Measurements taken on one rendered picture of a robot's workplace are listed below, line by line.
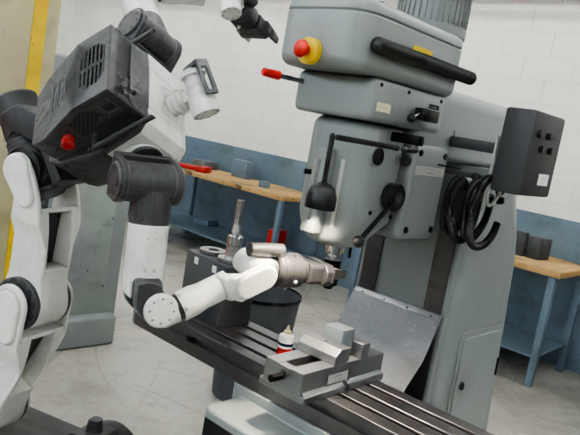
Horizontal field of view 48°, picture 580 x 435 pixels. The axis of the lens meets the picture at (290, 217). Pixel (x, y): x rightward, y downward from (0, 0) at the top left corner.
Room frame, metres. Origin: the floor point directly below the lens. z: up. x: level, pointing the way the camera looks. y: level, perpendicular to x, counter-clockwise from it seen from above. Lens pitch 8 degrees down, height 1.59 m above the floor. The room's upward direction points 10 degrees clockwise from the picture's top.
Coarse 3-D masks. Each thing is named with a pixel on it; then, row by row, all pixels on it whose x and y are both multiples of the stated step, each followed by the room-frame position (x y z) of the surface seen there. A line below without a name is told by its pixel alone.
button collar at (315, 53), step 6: (312, 42) 1.50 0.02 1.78; (318, 42) 1.51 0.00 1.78; (312, 48) 1.50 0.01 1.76; (318, 48) 1.50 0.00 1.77; (306, 54) 1.51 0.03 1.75; (312, 54) 1.50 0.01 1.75; (318, 54) 1.50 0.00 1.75; (300, 60) 1.52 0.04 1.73; (306, 60) 1.51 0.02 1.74; (312, 60) 1.50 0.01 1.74
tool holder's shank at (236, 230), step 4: (240, 200) 1.97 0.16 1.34; (244, 200) 1.98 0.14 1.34; (236, 204) 1.97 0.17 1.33; (240, 204) 1.97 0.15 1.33; (244, 204) 1.98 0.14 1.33; (236, 208) 1.97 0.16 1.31; (240, 208) 1.97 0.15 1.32; (236, 212) 1.97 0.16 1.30; (240, 212) 1.97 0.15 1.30; (236, 216) 1.97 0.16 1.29; (240, 216) 1.97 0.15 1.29; (236, 220) 1.97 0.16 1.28; (240, 220) 1.97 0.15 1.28; (236, 224) 1.97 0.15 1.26; (240, 224) 1.97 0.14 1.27; (232, 228) 1.97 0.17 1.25; (236, 228) 1.96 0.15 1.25; (240, 228) 1.97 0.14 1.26; (232, 232) 1.97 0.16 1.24; (236, 232) 1.96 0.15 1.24; (240, 232) 1.97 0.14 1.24
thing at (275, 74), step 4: (264, 68) 1.56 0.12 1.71; (268, 68) 1.57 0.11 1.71; (264, 72) 1.56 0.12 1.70; (268, 72) 1.56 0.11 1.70; (272, 72) 1.57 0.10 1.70; (276, 72) 1.58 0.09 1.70; (280, 72) 1.59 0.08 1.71; (268, 76) 1.57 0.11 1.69; (272, 76) 1.57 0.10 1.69; (276, 76) 1.58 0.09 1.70; (280, 76) 1.59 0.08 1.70; (284, 76) 1.61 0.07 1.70; (288, 76) 1.62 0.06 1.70; (292, 76) 1.63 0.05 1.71; (292, 80) 1.63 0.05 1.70; (296, 80) 1.64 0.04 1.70; (300, 80) 1.65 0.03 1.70
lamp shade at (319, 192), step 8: (312, 184) 1.51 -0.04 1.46; (320, 184) 1.50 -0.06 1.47; (328, 184) 1.50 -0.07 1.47; (312, 192) 1.49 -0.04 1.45; (320, 192) 1.48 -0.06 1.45; (328, 192) 1.49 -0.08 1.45; (312, 200) 1.48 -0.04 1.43; (320, 200) 1.48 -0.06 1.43; (328, 200) 1.48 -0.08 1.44; (336, 200) 1.50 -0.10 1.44; (312, 208) 1.48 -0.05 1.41; (320, 208) 1.48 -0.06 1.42; (328, 208) 1.48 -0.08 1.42
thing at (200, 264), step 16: (192, 256) 2.03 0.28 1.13; (208, 256) 1.99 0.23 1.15; (192, 272) 2.02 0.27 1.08; (208, 272) 1.96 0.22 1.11; (224, 272) 1.90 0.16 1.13; (224, 304) 1.90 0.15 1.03; (240, 304) 1.94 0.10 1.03; (208, 320) 1.93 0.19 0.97; (224, 320) 1.91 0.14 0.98; (240, 320) 1.95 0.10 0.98
